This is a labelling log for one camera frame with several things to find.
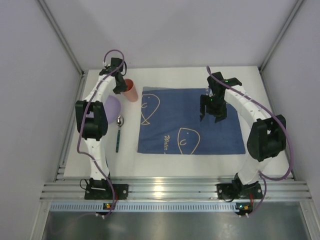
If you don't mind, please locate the blue fish-print cloth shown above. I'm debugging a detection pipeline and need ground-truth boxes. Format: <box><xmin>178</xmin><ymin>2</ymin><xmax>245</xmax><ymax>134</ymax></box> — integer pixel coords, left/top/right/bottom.
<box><xmin>137</xmin><ymin>86</ymin><xmax>246</xmax><ymax>155</ymax></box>

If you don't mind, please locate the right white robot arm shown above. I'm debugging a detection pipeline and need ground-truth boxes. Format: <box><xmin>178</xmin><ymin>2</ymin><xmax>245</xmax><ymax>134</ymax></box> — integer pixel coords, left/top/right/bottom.
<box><xmin>200</xmin><ymin>80</ymin><xmax>287</xmax><ymax>186</ymax></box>

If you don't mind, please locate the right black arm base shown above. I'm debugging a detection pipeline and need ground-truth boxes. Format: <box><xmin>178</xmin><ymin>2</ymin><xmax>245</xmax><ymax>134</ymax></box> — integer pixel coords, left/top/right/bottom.
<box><xmin>216</xmin><ymin>174</ymin><xmax>263</xmax><ymax>202</ymax></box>

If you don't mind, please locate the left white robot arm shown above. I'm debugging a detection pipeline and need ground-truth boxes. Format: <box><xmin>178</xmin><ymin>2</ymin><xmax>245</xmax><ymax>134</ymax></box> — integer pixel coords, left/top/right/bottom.
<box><xmin>75</xmin><ymin>72</ymin><xmax>127</xmax><ymax>181</ymax></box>

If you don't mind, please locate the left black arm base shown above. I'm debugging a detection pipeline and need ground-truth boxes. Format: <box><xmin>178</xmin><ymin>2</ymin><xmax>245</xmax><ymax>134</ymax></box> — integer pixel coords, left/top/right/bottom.
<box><xmin>79</xmin><ymin>178</ymin><xmax>129</xmax><ymax>200</ymax></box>

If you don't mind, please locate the orange plastic cup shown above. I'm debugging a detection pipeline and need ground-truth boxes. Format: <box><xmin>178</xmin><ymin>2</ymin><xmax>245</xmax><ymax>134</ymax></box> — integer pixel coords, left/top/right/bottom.
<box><xmin>123</xmin><ymin>78</ymin><xmax>139</xmax><ymax>103</ymax></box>

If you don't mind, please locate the purple plastic plate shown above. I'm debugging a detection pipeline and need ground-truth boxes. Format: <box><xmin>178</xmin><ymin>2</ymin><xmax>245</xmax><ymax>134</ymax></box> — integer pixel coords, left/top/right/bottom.
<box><xmin>103</xmin><ymin>95</ymin><xmax>121</xmax><ymax>124</ymax></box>

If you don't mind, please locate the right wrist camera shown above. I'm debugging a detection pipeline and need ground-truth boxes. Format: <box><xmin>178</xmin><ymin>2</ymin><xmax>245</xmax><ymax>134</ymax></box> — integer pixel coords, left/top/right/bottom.
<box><xmin>207</xmin><ymin>72</ymin><xmax>243</xmax><ymax>95</ymax></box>

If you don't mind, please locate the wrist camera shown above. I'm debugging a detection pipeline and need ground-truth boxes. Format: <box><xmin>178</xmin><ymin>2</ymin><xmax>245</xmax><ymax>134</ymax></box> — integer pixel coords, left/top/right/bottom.
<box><xmin>207</xmin><ymin>72</ymin><xmax>243</xmax><ymax>95</ymax></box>
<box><xmin>109</xmin><ymin>57</ymin><xmax>125</xmax><ymax>73</ymax></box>

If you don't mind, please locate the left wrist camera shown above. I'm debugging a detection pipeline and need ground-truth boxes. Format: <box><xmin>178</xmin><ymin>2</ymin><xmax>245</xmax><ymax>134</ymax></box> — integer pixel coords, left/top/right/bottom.
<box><xmin>109</xmin><ymin>57</ymin><xmax>125</xmax><ymax>73</ymax></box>

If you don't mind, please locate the spoon with green handle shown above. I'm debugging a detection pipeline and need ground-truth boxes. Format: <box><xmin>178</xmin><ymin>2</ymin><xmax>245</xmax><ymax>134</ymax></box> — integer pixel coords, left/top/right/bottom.
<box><xmin>115</xmin><ymin>115</ymin><xmax>124</xmax><ymax>153</ymax></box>

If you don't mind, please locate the aluminium frame rail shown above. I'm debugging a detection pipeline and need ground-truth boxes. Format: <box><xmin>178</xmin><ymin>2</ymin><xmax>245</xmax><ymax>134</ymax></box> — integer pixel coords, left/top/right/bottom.
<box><xmin>40</xmin><ymin>177</ymin><xmax>312</xmax><ymax>202</ymax></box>

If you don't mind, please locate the perforated cable duct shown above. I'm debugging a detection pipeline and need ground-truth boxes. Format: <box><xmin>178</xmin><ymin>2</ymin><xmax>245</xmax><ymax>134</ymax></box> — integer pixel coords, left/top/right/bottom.
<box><xmin>50</xmin><ymin>201</ymin><xmax>252</xmax><ymax>213</ymax></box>

